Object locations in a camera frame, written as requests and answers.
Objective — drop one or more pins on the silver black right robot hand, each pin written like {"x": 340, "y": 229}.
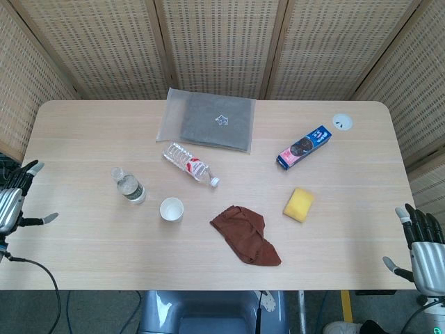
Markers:
{"x": 429, "y": 264}

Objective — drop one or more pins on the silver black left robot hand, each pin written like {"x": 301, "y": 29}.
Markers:
{"x": 10, "y": 208}

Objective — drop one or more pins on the green label water bottle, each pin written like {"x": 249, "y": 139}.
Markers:
{"x": 132, "y": 191}

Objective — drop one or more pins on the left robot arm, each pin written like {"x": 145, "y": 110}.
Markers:
{"x": 2, "y": 248}

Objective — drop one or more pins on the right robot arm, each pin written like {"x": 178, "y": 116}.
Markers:
{"x": 436, "y": 313}

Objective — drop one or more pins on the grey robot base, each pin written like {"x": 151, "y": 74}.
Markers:
{"x": 208, "y": 313}

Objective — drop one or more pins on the white paper cup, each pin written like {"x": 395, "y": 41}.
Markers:
{"x": 171, "y": 210}

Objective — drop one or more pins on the red label water bottle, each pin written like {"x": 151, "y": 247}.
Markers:
{"x": 189, "y": 165}

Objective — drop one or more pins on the white shoe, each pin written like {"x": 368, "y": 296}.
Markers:
{"x": 342, "y": 328}

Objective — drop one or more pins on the metal table leg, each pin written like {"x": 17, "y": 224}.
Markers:
{"x": 301, "y": 309}

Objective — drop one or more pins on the yellow sponge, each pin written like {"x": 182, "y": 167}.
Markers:
{"x": 299, "y": 205}

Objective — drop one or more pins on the blue cookie box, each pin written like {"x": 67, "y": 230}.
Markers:
{"x": 302, "y": 148}

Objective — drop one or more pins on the brown cloth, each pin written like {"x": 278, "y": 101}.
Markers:
{"x": 243, "y": 233}

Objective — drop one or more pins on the woven folding screen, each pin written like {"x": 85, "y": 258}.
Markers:
{"x": 222, "y": 45}

